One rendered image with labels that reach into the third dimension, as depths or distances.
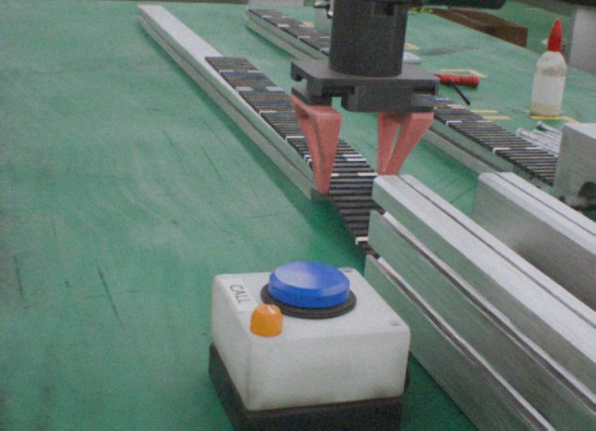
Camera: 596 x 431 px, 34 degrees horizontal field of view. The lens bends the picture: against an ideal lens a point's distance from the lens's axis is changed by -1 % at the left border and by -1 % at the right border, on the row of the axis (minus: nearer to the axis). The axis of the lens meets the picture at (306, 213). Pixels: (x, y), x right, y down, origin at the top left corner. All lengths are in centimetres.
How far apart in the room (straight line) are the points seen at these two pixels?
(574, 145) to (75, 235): 37
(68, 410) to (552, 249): 28
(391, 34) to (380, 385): 33
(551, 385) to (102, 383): 23
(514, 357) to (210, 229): 34
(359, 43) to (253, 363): 34
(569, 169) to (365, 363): 34
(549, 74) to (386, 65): 52
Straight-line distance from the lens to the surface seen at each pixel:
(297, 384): 46
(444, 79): 136
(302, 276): 48
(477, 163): 96
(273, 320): 45
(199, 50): 132
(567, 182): 77
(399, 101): 75
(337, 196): 76
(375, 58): 74
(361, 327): 47
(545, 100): 124
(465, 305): 51
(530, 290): 47
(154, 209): 79
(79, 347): 57
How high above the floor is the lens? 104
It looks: 19 degrees down
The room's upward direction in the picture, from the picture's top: 4 degrees clockwise
